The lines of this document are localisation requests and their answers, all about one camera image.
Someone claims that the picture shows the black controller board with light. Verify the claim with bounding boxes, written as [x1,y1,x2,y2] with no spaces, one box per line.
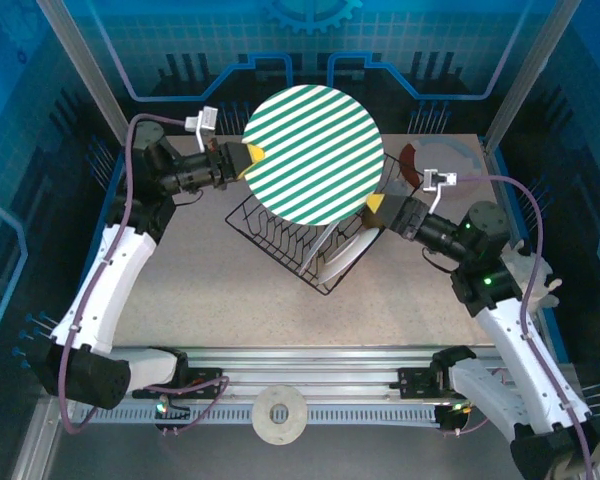
[433,402,474,436]
[152,394,192,437]

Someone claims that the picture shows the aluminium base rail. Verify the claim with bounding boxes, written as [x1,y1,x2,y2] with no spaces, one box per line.
[44,344,579,404]

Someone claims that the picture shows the green white striped plate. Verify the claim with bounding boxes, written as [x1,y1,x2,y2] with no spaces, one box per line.
[242,84,385,226]

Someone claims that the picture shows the black wire dish rack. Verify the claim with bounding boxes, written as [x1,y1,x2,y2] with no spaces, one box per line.
[225,149,402,296]

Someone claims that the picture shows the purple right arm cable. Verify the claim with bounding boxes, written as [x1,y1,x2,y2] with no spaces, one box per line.
[442,173,595,480]

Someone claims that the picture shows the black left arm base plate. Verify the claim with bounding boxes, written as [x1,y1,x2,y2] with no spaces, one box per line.
[132,366,225,401]

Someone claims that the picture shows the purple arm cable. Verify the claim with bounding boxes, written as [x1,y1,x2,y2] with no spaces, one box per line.
[59,113,230,437]
[442,173,595,480]

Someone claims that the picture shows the grey slotted cable duct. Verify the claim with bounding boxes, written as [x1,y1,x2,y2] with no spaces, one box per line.
[77,403,444,427]

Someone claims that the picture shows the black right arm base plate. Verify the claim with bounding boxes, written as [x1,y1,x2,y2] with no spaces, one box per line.
[396,366,490,401]

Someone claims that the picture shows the white tape roll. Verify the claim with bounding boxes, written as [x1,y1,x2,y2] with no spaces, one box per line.
[251,383,309,446]

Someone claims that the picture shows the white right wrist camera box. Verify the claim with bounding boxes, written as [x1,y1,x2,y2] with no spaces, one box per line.
[422,168,459,211]

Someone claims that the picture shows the red grey white plate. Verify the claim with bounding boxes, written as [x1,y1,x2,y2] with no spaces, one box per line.
[398,138,482,200]

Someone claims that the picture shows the white plate with blue pattern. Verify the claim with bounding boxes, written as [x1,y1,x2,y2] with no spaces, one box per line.
[318,227,380,285]

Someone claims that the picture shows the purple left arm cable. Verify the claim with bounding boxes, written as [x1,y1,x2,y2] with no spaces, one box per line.
[59,113,230,437]

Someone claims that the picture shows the grey white plush toy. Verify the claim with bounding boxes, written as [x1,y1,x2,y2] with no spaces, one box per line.
[499,239,564,314]

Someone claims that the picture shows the aluminium frame post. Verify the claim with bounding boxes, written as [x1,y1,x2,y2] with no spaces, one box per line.
[481,0,584,154]
[34,0,142,154]

